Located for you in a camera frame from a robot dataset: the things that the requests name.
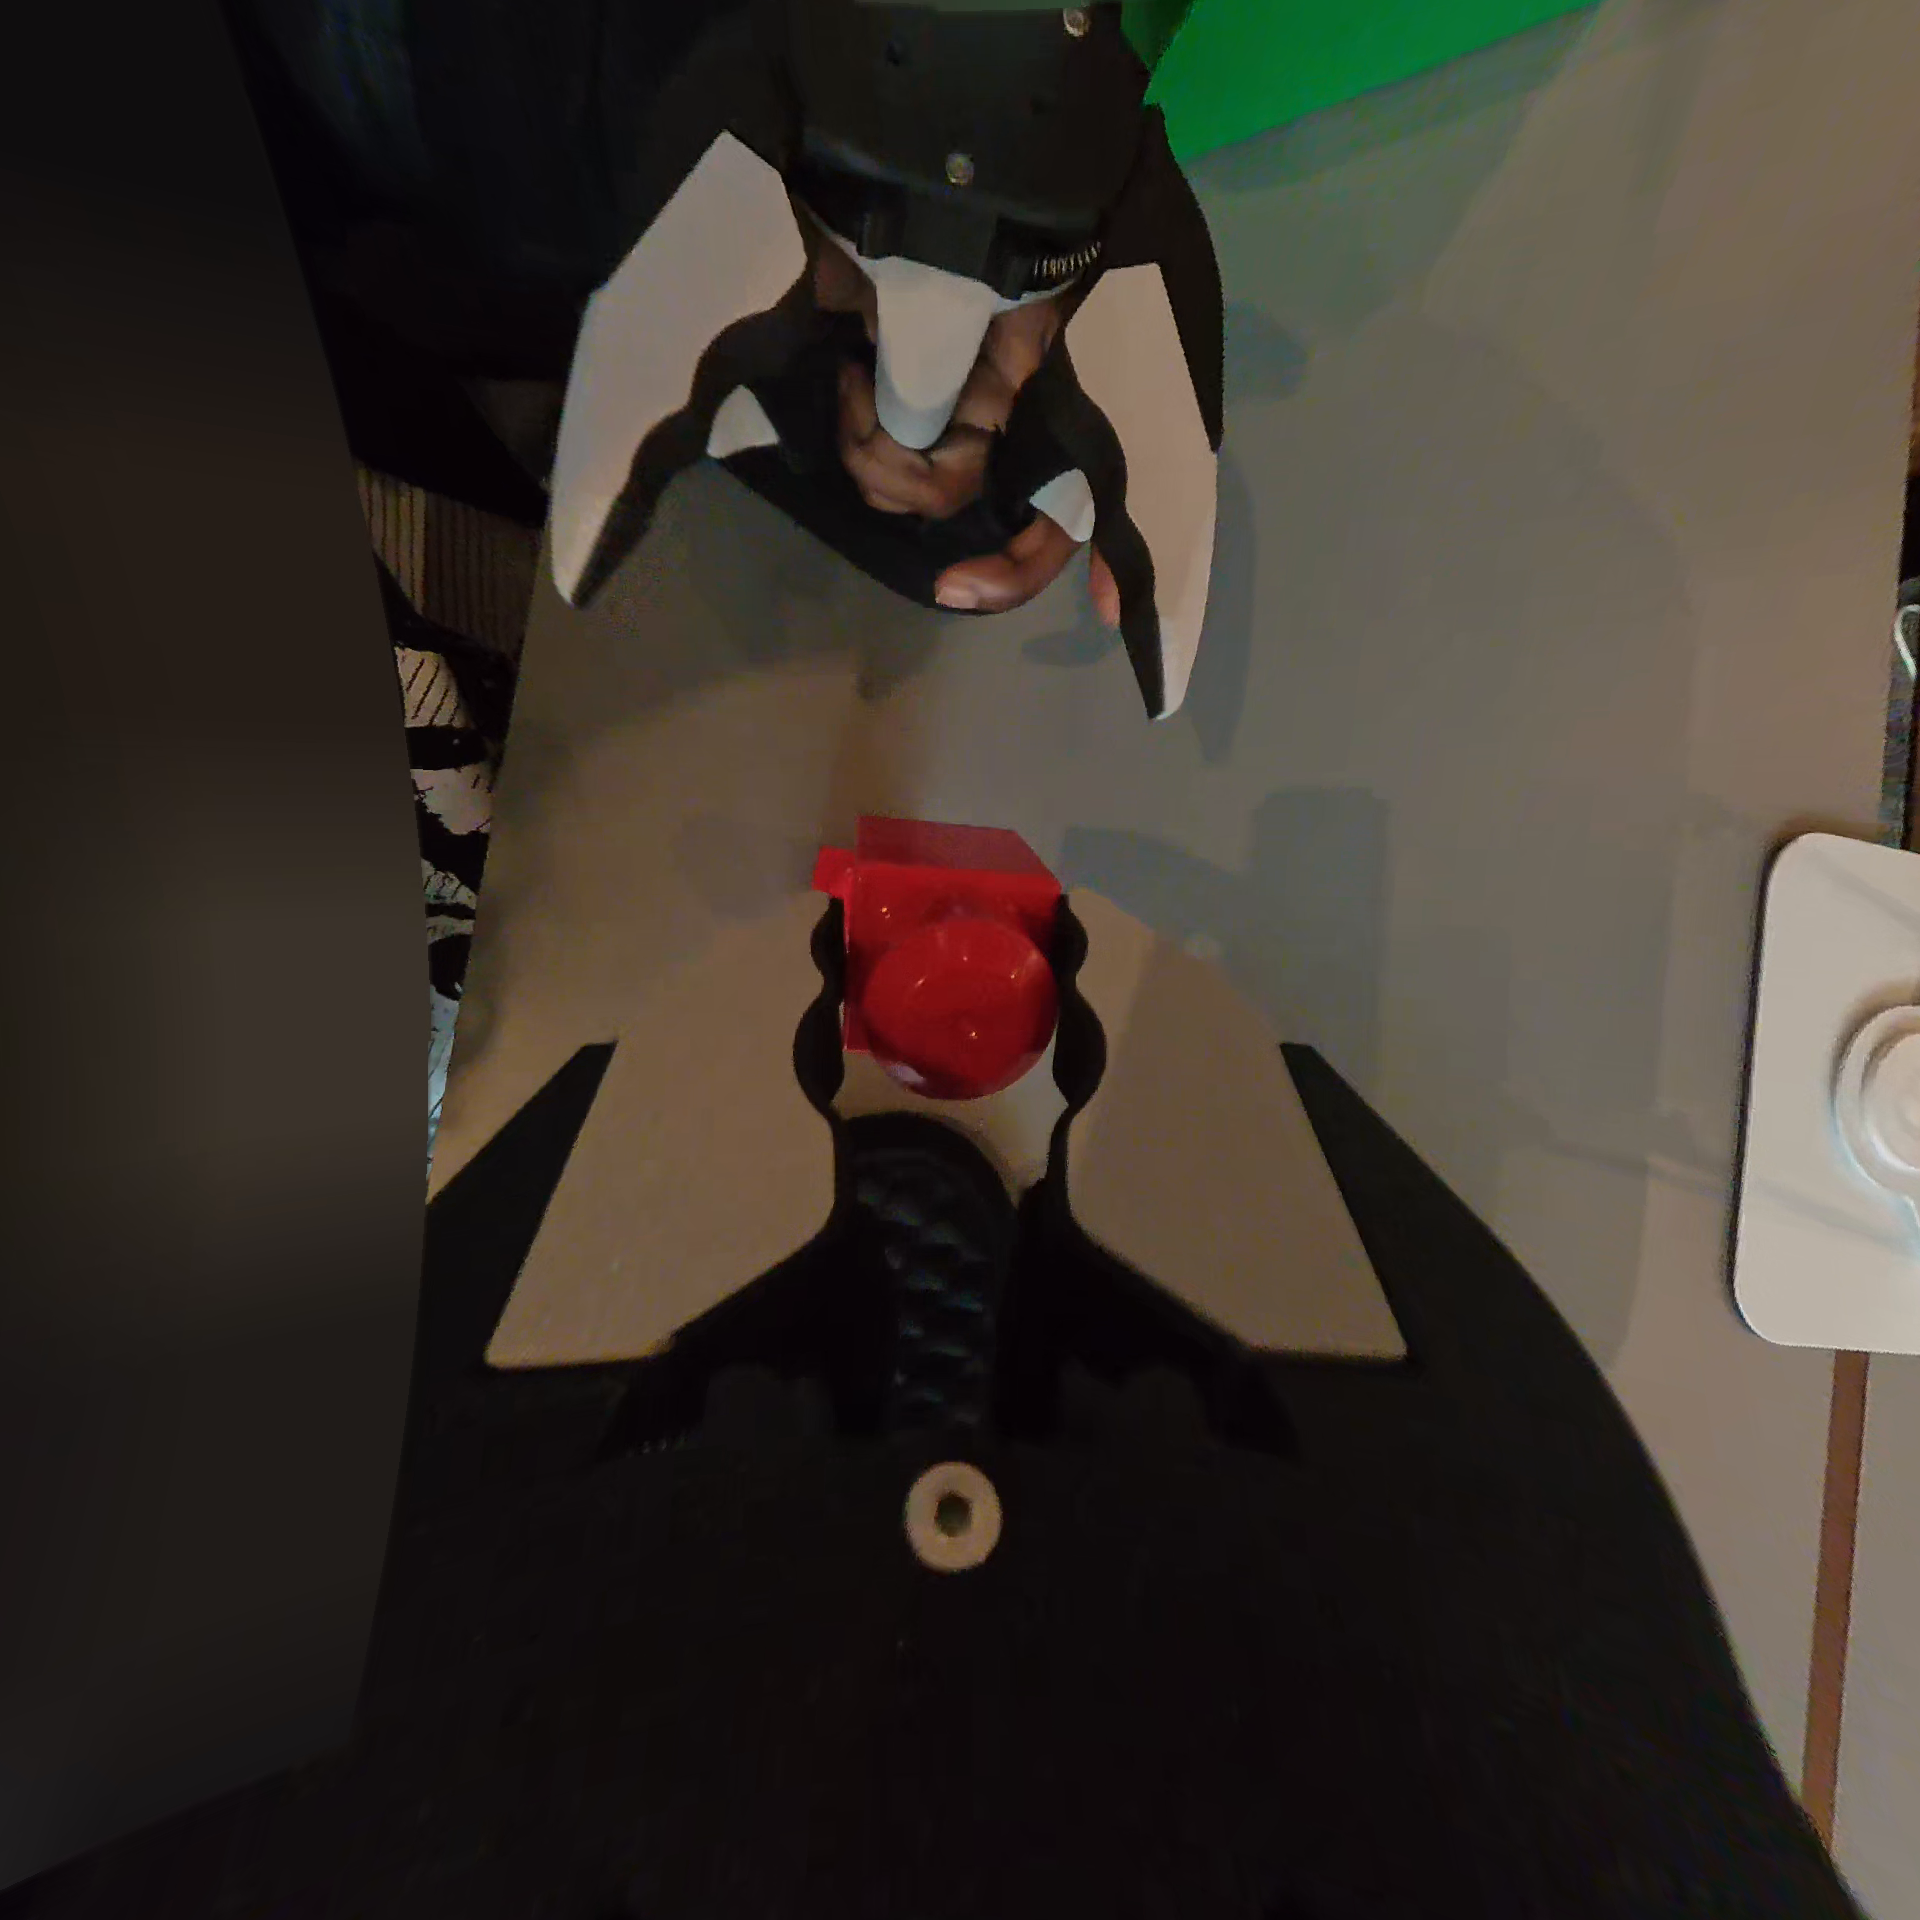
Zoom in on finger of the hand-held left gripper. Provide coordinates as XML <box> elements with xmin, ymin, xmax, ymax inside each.
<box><xmin>1050</xmin><ymin>134</ymin><xmax>1228</xmax><ymax>725</ymax></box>
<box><xmin>547</xmin><ymin>128</ymin><xmax>819</xmax><ymax>612</ymax></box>

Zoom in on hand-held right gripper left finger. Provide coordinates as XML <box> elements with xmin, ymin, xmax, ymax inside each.
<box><xmin>483</xmin><ymin>894</ymin><xmax>855</xmax><ymax>1368</ymax></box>

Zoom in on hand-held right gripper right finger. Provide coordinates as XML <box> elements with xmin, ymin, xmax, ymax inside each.
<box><xmin>1026</xmin><ymin>890</ymin><xmax>1413</xmax><ymax>1364</ymax></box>

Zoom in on green plastic bin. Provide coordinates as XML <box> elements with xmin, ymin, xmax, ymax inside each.
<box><xmin>1144</xmin><ymin>0</ymin><xmax>1600</xmax><ymax>161</ymax></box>

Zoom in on red mega block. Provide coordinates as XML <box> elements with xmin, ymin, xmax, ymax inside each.
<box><xmin>815</xmin><ymin>814</ymin><xmax>1040</xmax><ymax>902</ymax></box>
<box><xmin>843</xmin><ymin>862</ymin><xmax>1065</xmax><ymax>1104</ymax></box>

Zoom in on person's left hand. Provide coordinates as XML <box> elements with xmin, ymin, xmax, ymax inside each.
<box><xmin>816</xmin><ymin>262</ymin><xmax>1125</xmax><ymax>625</ymax></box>

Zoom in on person's right hand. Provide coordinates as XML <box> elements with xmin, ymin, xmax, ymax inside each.
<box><xmin>843</xmin><ymin>1113</ymin><xmax>1020</xmax><ymax>1432</ymax></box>

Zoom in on white desk stand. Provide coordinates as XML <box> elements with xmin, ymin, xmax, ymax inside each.
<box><xmin>1728</xmin><ymin>832</ymin><xmax>1920</xmax><ymax>1353</ymax></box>

